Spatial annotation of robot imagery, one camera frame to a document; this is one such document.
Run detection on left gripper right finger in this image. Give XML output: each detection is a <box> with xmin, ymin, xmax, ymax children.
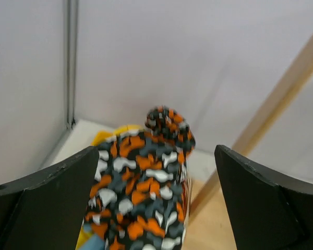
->
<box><xmin>214</xmin><ymin>145</ymin><xmax>313</xmax><ymax>249</ymax></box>

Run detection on aluminium frame post left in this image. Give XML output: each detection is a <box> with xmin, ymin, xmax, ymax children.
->
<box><xmin>63</xmin><ymin>0</ymin><xmax>79</xmax><ymax>129</ymax></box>

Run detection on yellow shorts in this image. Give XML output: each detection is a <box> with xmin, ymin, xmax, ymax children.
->
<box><xmin>76</xmin><ymin>124</ymin><xmax>142</xmax><ymax>250</ymax></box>

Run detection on black orange camouflage shorts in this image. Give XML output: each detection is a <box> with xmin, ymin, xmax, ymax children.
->
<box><xmin>83</xmin><ymin>106</ymin><xmax>196</xmax><ymax>249</ymax></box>

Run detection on wooden clothes rack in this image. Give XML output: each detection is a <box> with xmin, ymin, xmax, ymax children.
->
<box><xmin>188</xmin><ymin>35</ymin><xmax>313</xmax><ymax>236</ymax></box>

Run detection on light blue shorts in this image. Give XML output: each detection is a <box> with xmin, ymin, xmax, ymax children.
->
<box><xmin>79</xmin><ymin>224</ymin><xmax>105</xmax><ymax>250</ymax></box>

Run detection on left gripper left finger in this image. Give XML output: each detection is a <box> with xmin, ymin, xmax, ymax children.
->
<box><xmin>0</xmin><ymin>146</ymin><xmax>99</xmax><ymax>249</ymax></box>

